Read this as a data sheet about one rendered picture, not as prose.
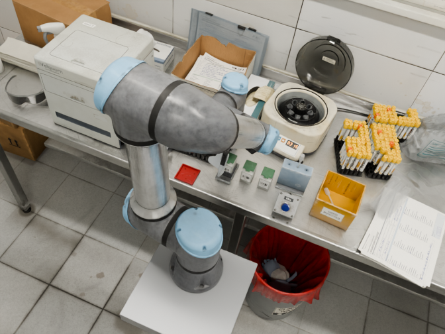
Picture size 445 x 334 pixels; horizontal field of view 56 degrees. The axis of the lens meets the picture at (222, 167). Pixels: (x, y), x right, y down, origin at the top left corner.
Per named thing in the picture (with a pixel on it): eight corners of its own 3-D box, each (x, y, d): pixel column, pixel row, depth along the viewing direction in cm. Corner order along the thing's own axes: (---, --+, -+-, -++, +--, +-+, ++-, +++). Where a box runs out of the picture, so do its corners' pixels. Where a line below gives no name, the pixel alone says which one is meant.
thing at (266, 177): (256, 187, 143) (259, 175, 138) (261, 177, 146) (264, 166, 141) (267, 191, 143) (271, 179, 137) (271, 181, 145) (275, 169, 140)
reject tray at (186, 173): (173, 178, 142) (173, 177, 142) (182, 164, 146) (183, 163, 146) (192, 185, 141) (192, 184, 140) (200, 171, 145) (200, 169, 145)
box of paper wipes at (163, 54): (114, 58, 178) (111, 33, 168) (126, 44, 185) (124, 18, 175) (163, 73, 175) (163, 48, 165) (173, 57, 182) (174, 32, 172)
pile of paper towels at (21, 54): (-5, 58, 170) (-9, 49, 167) (12, 45, 177) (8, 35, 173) (47, 78, 166) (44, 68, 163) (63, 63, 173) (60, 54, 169)
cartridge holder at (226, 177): (214, 179, 144) (215, 172, 141) (225, 160, 149) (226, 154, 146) (229, 184, 143) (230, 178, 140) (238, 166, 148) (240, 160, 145)
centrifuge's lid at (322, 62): (304, 27, 148) (313, 20, 153) (286, 86, 165) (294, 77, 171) (361, 51, 142) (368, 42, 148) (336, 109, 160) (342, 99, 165)
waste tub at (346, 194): (307, 215, 138) (316, 198, 130) (319, 186, 146) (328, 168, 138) (346, 232, 136) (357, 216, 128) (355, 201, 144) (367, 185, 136)
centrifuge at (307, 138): (246, 140, 156) (251, 117, 146) (281, 97, 173) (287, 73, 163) (304, 170, 150) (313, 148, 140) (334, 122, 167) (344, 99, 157)
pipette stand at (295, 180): (274, 187, 144) (280, 169, 136) (279, 172, 148) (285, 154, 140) (302, 197, 143) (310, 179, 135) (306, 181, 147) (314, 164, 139)
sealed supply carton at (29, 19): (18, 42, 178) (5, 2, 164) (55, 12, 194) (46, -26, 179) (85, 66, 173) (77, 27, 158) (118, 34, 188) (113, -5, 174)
